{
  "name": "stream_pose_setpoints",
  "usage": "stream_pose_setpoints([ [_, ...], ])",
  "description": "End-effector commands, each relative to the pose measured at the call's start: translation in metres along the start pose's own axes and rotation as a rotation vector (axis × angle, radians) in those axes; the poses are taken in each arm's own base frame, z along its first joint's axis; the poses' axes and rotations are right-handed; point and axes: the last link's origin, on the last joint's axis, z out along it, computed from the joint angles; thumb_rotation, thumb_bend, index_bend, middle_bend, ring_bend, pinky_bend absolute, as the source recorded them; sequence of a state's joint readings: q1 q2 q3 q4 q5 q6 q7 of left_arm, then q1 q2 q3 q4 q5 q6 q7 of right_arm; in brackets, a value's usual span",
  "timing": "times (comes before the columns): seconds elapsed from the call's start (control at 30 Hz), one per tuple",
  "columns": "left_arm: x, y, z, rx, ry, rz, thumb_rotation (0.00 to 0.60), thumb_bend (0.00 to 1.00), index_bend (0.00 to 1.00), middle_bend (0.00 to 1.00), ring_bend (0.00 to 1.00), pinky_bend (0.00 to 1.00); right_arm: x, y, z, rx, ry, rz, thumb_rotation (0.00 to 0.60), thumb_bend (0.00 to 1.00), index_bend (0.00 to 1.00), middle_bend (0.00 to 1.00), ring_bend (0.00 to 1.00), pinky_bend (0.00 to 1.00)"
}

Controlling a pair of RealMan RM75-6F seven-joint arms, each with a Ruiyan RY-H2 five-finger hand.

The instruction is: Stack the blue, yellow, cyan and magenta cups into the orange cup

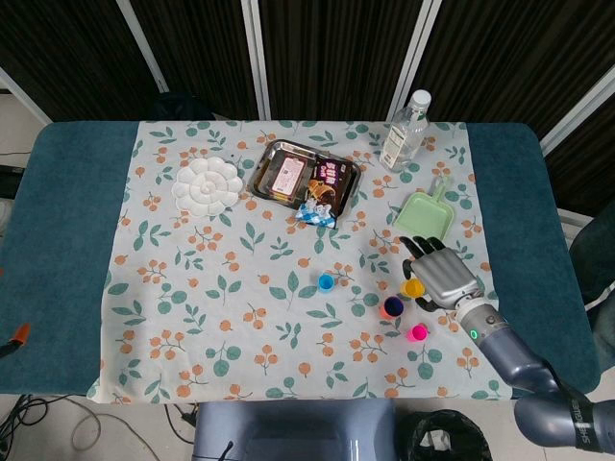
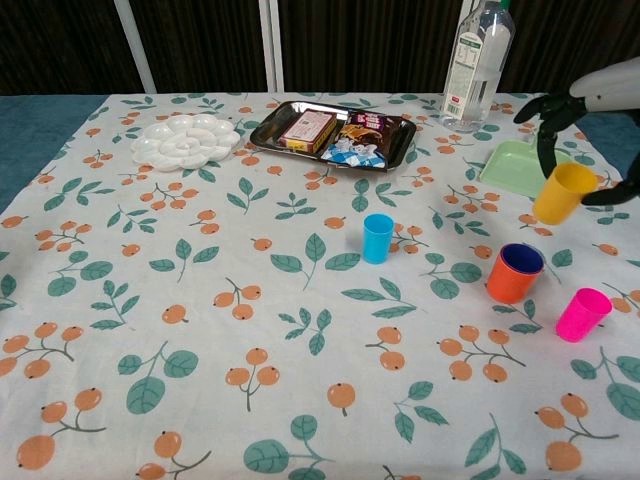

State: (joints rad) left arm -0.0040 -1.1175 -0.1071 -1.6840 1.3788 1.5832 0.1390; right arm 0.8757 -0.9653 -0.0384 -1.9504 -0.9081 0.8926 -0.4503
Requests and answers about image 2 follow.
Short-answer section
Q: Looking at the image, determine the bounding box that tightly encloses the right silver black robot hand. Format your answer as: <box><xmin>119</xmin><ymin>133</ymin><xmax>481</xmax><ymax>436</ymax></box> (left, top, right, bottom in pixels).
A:
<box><xmin>513</xmin><ymin>56</ymin><xmax>640</xmax><ymax>206</ymax></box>

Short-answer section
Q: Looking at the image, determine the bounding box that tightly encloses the yellow plastic cup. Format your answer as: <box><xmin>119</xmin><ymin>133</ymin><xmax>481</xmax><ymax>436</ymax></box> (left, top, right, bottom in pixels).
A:
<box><xmin>532</xmin><ymin>162</ymin><xmax>599</xmax><ymax>226</ymax></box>

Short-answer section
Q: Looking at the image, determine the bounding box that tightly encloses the dark blue plastic cup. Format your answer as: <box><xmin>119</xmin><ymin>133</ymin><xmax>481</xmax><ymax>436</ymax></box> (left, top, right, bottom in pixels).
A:
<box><xmin>502</xmin><ymin>243</ymin><xmax>545</xmax><ymax>275</ymax></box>

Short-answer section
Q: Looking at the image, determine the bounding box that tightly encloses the pink plastic cup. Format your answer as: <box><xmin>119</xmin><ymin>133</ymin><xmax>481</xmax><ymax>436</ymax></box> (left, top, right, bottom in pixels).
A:
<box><xmin>555</xmin><ymin>287</ymin><xmax>614</xmax><ymax>344</ymax></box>

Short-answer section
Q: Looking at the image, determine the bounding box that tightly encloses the light blue plastic cup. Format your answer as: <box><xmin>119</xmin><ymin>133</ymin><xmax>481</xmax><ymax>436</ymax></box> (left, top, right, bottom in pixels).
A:
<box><xmin>362</xmin><ymin>213</ymin><xmax>395</xmax><ymax>265</ymax></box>

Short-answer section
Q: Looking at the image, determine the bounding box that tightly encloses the large orange plastic cup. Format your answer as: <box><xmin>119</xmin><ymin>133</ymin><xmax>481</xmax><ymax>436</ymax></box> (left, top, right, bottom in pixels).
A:
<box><xmin>486</xmin><ymin>244</ymin><xmax>545</xmax><ymax>305</ymax></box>

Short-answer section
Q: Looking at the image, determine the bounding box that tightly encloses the green plastic dustpan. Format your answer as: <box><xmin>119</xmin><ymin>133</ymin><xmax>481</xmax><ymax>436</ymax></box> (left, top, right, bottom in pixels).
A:
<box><xmin>478</xmin><ymin>132</ymin><xmax>575</xmax><ymax>201</ymax></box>

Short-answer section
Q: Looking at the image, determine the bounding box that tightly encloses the clear plastic bottle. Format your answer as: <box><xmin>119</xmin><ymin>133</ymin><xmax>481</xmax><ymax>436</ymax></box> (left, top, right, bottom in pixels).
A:
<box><xmin>438</xmin><ymin>0</ymin><xmax>517</xmax><ymax>134</ymax></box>

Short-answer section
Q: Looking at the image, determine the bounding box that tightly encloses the brown chocolate snack packet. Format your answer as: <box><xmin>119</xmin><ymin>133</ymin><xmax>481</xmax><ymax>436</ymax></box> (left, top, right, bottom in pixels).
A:
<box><xmin>335</xmin><ymin>110</ymin><xmax>401</xmax><ymax>156</ymax></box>

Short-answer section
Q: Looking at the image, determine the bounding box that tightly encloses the blue white checkered packet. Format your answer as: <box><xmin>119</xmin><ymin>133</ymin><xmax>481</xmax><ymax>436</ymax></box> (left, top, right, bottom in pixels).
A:
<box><xmin>320</xmin><ymin>138</ymin><xmax>389</xmax><ymax>171</ymax></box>

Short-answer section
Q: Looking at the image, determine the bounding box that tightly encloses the pink snack box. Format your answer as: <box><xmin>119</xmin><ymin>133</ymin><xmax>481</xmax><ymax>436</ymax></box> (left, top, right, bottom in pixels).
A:
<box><xmin>278</xmin><ymin>109</ymin><xmax>337</xmax><ymax>152</ymax></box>

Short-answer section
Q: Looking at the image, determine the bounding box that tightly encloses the black metal tray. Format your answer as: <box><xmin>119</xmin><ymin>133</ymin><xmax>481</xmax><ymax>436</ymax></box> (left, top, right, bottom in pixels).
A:
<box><xmin>249</xmin><ymin>100</ymin><xmax>418</xmax><ymax>174</ymax></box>

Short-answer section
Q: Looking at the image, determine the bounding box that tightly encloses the white flower paint palette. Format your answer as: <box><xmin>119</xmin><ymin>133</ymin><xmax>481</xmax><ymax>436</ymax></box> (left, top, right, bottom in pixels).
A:
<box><xmin>130</xmin><ymin>113</ymin><xmax>242</xmax><ymax>174</ymax></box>

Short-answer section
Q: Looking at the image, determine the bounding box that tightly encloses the floral leaf fruit tablecloth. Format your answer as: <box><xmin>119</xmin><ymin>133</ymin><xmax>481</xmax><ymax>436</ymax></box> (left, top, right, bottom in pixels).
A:
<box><xmin>0</xmin><ymin>92</ymin><xmax>640</xmax><ymax>480</ymax></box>

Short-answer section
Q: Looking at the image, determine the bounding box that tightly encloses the white double frame post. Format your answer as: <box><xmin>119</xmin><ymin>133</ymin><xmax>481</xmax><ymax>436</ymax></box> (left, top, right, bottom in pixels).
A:
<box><xmin>258</xmin><ymin>0</ymin><xmax>286</xmax><ymax>93</ymax></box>

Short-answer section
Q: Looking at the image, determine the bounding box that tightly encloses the white slanted frame post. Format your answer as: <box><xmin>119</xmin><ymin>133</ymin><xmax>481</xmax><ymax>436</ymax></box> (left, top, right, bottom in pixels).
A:
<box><xmin>113</xmin><ymin>0</ymin><xmax>157</xmax><ymax>94</ymax></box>

